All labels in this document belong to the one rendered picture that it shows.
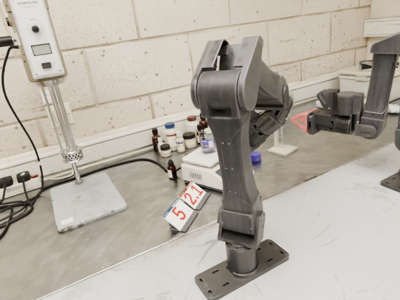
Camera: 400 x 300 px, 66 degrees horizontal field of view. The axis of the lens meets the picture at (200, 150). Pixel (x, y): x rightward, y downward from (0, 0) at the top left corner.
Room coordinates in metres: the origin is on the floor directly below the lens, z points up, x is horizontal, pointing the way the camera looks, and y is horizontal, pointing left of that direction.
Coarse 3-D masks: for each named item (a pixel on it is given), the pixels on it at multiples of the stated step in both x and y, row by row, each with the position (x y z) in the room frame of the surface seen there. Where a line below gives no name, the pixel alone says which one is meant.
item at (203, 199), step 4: (204, 192) 0.82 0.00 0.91; (204, 196) 0.80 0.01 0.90; (208, 196) 0.80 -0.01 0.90; (184, 200) 0.76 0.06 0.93; (200, 200) 0.78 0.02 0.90; (204, 200) 0.78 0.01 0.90; (188, 204) 0.77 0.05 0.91; (196, 204) 0.76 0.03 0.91; (200, 204) 0.76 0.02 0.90; (192, 208) 0.75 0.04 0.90; (196, 208) 0.74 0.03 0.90; (200, 208) 0.74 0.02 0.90
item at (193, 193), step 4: (192, 184) 0.83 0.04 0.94; (188, 188) 0.81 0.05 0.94; (192, 188) 0.81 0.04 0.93; (196, 188) 0.82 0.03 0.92; (200, 188) 0.83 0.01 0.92; (188, 192) 0.79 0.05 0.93; (192, 192) 0.80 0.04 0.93; (196, 192) 0.81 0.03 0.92; (200, 192) 0.81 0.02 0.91; (184, 196) 0.77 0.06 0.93; (188, 196) 0.77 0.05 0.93; (192, 196) 0.78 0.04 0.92; (196, 196) 0.79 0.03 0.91; (200, 196) 0.80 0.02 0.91; (188, 200) 0.76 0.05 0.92; (192, 200) 0.77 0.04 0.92; (196, 200) 0.78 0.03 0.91; (192, 204) 0.75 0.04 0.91
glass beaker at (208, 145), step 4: (200, 132) 0.93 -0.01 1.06; (204, 132) 0.96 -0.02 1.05; (208, 132) 0.92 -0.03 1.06; (200, 136) 0.93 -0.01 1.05; (204, 136) 0.92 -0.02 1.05; (208, 136) 0.92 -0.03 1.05; (212, 136) 0.92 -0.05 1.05; (200, 140) 0.93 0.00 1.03; (204, 140) 0.92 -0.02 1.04; (208, 140) 0.92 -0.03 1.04; (212, 140) 0.92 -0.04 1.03; (204, 144) 0.92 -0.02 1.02; (208, 144) 0.92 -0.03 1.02; (212, 144) 0.92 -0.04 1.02; (204, 148) 0.92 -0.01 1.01; (208, 148) 0.92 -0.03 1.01; (212, 148) 0.92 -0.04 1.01; (204, 152) 0.92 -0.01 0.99; (208, 152) 0.92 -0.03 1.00; (212, 152) 0.92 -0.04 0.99
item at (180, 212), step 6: (180, 204) 0.73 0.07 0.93; (174, 210) 0.71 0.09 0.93; (180, 210) 0.71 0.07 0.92; (186, 210) 0.72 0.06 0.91; (168, 216) 0.68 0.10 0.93; (174, 216) 0.69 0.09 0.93; (180, 216) 0.70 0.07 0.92; (186, 216) 0.70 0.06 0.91; (174, 222) 0.67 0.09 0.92; (180, 222) 0.68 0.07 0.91
